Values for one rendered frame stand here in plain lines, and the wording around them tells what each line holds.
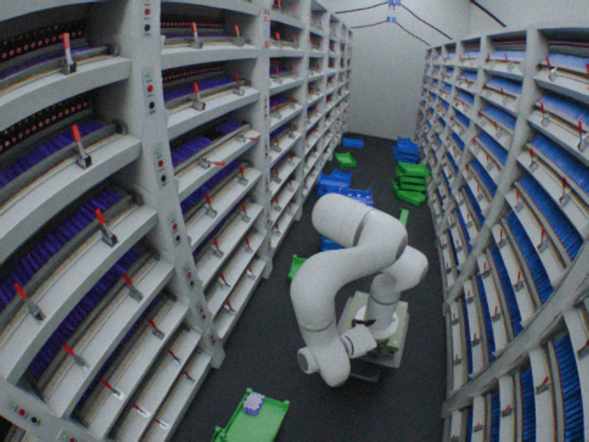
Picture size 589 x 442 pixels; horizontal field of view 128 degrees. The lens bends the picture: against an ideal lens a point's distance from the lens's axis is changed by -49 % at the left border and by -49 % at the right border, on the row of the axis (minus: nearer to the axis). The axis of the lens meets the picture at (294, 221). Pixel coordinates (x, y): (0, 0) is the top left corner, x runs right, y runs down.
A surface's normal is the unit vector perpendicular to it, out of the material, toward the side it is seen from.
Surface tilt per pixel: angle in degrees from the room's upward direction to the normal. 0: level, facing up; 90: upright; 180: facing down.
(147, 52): 90
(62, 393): 20
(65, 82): 110
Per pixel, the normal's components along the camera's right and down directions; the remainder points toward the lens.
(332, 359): 0.18, -0.19
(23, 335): 0.36, -0.70
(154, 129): 0.95, 0.19
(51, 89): 0.88, 0.47
